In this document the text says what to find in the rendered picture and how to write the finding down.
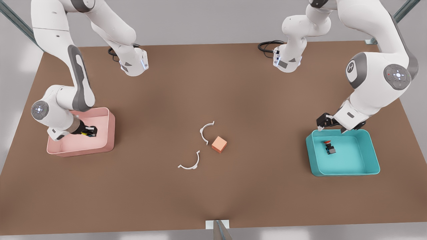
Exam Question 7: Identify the pink storage box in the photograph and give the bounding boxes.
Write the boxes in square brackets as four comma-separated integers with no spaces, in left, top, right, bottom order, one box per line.
[46,107,116,157]

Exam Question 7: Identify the blue storage box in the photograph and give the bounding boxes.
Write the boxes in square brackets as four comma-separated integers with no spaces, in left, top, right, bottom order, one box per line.
[305,129,381,177]

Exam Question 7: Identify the orange cube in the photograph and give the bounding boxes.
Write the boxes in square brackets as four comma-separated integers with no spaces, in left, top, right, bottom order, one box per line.
[211,135,228,154]

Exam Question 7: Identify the black cable loop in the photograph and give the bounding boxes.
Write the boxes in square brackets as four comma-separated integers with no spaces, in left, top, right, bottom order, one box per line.
[258,40,286,59]
[107,43,141,62]

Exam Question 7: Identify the white half-ring clamp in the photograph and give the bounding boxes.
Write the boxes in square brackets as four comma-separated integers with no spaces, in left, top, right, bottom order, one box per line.
[199,121,215,145]
[177,150,201,170]

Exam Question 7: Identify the silver frame post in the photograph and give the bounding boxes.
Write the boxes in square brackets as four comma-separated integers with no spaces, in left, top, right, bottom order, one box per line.
[205,220,233,240]
[0,2,45,52]
[365,0,421,45]

